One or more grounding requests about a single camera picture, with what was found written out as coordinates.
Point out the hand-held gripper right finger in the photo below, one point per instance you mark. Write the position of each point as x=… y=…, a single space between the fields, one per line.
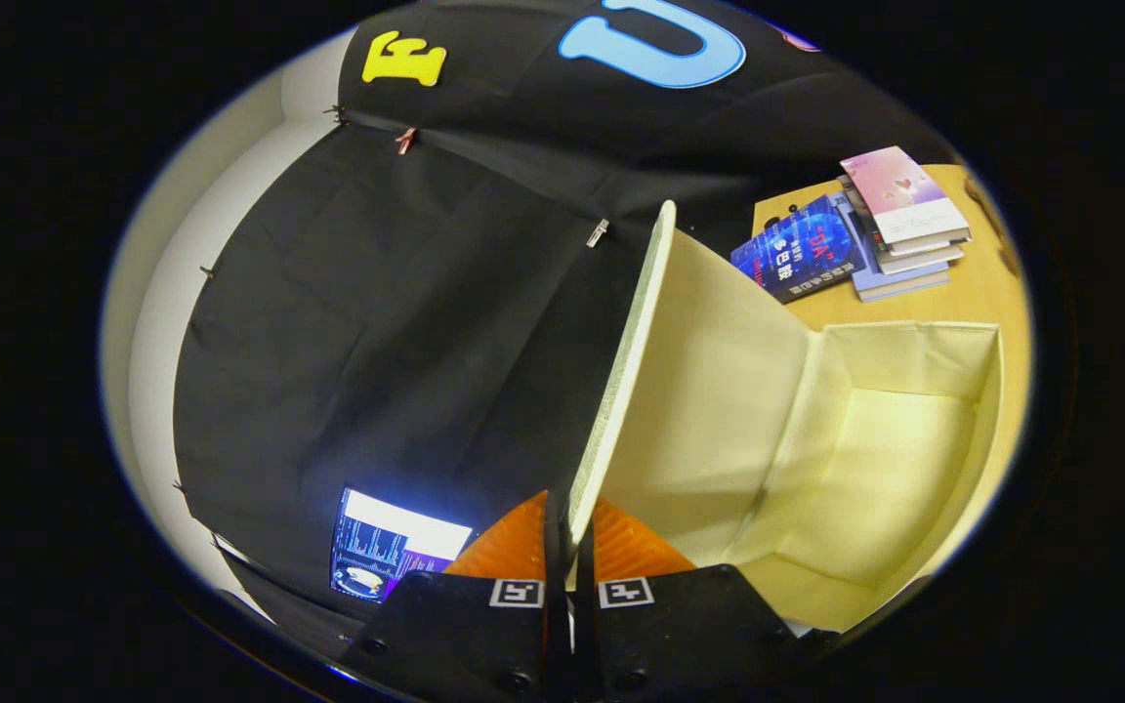
x=586 y=571

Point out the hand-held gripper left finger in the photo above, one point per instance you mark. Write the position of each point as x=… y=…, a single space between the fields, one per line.
x=553 y=557

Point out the cream fabric storage box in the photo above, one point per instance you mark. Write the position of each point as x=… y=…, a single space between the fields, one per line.
x=865 y=469

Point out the computer monitor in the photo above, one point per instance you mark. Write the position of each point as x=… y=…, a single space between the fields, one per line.
x=396 y=547

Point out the black backdrop cloth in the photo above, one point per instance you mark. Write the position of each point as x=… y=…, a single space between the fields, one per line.
x=406 y=342

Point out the silver clip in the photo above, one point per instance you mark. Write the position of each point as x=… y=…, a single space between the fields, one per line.
x=598 y=232

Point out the dark blue book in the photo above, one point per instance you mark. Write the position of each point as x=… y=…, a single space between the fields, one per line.
x=797 y=249

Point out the pale blue book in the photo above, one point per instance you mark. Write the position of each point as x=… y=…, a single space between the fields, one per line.
x=899 y=284

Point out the red clothes peg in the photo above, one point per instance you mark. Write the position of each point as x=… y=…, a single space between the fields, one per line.
x=406 y=141

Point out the grey book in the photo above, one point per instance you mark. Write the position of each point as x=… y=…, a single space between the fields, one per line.
x=924 y=259

